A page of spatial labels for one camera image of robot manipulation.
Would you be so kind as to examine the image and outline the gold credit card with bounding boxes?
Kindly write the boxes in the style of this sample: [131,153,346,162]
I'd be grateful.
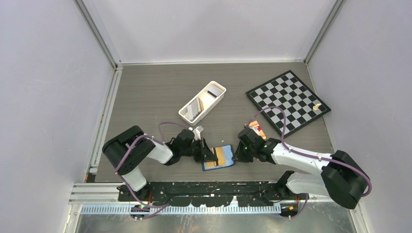
[204,161,216,169]
[213,147,226,166]

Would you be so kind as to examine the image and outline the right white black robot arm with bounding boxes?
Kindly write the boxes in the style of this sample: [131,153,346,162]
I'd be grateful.
[234,127,370,209]

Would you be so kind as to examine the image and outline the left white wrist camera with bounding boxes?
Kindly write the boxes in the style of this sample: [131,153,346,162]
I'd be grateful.
[189,126,204,140]

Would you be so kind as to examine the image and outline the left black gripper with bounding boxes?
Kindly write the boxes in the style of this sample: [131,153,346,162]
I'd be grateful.
[180,136,217,163]

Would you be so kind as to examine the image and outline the grey cards in tray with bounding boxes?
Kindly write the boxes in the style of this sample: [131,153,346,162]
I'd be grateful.
[187,98,204,121]

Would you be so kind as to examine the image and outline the silver card at tray end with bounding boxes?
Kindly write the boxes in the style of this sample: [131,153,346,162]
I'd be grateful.
[207,84,223,98]

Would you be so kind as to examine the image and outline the beige chess piece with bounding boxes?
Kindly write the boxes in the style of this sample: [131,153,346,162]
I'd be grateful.
[312,103,322,111]

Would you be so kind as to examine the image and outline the aluminium frame rail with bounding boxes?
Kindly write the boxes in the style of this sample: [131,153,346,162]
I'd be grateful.
[69,183,122,204]

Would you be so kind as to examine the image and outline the white plastic tray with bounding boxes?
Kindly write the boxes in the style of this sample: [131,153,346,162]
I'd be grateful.
[178,81,226,126]

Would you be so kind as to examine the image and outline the black white chessboard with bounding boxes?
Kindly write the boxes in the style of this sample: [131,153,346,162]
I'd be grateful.
[245,70,331,138]

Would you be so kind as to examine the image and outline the red orange card pack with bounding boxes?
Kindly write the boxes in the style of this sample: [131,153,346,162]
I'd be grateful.
[248,120,267,140]

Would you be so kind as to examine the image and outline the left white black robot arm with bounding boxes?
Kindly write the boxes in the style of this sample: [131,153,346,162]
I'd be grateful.
[102,125,218,201]

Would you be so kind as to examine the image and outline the blue card holder wallet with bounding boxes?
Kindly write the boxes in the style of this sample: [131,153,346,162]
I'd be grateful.
[202,145,236,172]

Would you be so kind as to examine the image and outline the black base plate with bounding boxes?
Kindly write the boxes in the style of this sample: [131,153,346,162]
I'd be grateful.
[117,181,308,207]

